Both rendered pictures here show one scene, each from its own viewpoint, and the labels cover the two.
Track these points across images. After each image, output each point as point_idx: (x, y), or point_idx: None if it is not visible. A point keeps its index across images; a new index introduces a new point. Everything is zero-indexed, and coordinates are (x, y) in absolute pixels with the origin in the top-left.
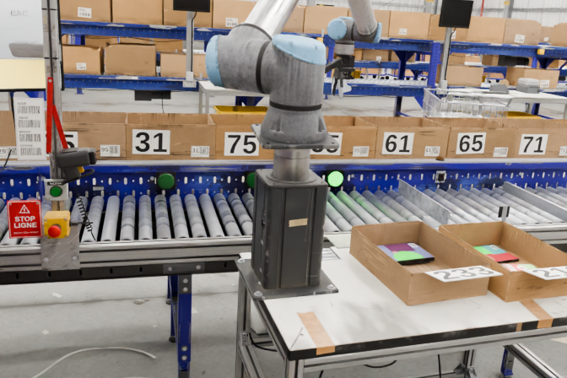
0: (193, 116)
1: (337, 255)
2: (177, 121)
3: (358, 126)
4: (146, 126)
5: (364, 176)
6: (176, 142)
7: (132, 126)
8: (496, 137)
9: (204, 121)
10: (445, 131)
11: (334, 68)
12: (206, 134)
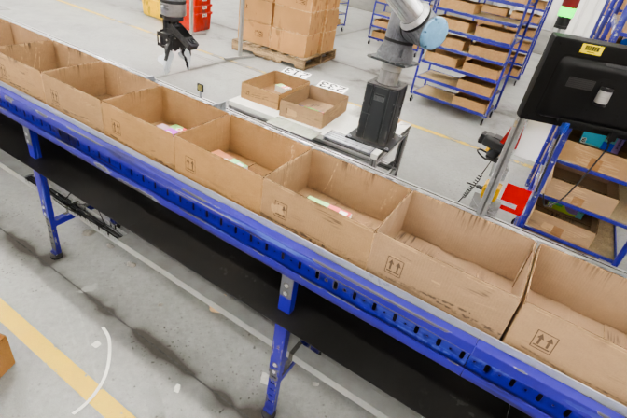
0: (282, 188)
1: (328, 131)
2: (301, 206)
3: (177, 92)
4: (387, 182)
5: None
6: (349, 184)
7: (402, 188)
8: (68, 55)
9: (267, 188)
10: (105, 65)
11: (173, 38)
12: (320, 162)
